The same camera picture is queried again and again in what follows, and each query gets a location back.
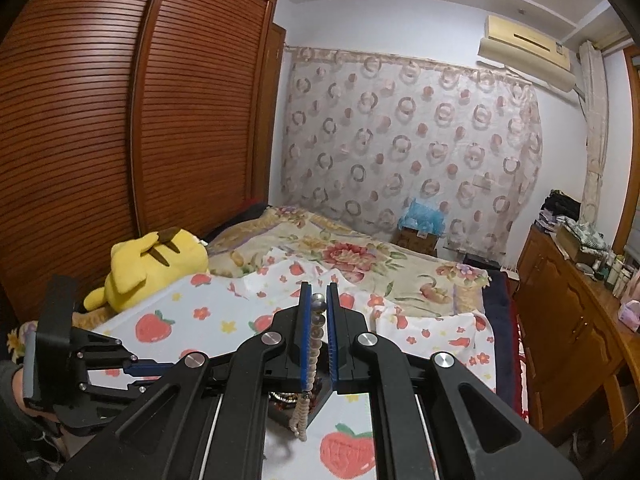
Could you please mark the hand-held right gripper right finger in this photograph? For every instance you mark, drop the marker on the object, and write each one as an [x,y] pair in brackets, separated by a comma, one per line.
[332,335]

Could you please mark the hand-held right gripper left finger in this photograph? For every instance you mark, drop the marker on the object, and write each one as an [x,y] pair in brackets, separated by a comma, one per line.
[305,335]

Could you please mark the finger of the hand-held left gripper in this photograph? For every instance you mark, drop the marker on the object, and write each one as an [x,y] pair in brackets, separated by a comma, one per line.
[145,368]
[115,391]

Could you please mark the person's left forearm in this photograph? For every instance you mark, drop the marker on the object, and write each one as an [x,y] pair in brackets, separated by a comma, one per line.
[25,435]

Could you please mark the strawberry flower printed sheet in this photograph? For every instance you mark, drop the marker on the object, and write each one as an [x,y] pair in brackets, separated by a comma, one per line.
[200,320]

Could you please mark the floral blanket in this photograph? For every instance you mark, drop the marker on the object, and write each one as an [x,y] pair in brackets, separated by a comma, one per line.
[350,255]

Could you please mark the yellow plush toy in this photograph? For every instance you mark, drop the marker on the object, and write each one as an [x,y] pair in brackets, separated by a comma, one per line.
[145,270]

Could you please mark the brown cardboard box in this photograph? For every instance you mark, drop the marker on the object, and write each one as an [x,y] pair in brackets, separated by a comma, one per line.
[415,241]

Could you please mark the blue plastic bag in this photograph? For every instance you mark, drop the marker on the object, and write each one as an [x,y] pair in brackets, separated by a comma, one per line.
[422,217]

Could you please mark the dark blue bed sheet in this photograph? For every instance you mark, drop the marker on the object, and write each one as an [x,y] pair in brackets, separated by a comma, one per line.
[497,295]

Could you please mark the wooden louvered wardrobe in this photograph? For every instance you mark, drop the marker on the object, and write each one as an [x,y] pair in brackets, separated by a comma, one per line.
[125,110]

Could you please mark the circle patterned curtain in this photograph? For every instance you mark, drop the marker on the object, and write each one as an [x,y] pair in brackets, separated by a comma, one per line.
[400,135]

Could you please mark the wooden cabinet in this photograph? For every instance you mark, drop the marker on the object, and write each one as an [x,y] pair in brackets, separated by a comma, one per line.
[560,310]

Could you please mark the flat cardboard box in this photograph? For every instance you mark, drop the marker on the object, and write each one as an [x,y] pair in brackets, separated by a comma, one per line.
[570,247]

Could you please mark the pile of dark clothes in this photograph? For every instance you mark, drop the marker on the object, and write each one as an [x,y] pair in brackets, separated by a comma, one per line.
[562,205]

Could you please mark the green patterned cloth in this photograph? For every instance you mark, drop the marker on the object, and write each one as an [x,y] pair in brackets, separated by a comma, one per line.
[587,235]

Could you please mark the row of cosmetic bottles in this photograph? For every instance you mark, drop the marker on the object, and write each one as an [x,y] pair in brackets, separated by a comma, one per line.
[617,272]

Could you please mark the beige side curtain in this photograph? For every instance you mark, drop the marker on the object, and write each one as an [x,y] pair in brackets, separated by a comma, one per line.
[595,135]

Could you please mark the beige air conditioner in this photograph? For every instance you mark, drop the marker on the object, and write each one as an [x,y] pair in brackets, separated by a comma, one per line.
[525,50]

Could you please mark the white wall switch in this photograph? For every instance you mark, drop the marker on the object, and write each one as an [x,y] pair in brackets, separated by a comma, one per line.
[482,181]

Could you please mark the wooden window frame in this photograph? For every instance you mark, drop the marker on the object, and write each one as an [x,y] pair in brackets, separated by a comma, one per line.
[631,160]

